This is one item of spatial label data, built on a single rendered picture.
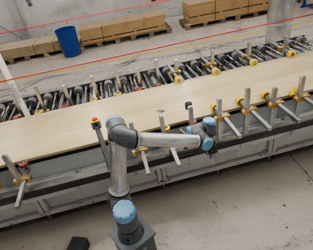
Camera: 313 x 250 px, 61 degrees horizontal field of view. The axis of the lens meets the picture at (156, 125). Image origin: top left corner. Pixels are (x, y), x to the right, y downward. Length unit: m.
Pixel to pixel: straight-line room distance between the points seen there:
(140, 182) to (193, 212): 0.62
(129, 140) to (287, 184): 2.07
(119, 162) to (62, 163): 0.98
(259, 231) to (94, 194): 1.65
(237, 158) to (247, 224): 0.73
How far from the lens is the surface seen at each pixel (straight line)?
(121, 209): 1.85
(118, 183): 1.85
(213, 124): 1.89
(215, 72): 3.17
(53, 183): 2.49
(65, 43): 7.63
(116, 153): 1.69
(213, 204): 2.89
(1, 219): 3.26
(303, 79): 2.59
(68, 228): 3.06
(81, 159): 2.59
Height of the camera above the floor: 2.28
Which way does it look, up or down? 35 degrees down
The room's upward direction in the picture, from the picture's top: 10 degrees counter-clockwise
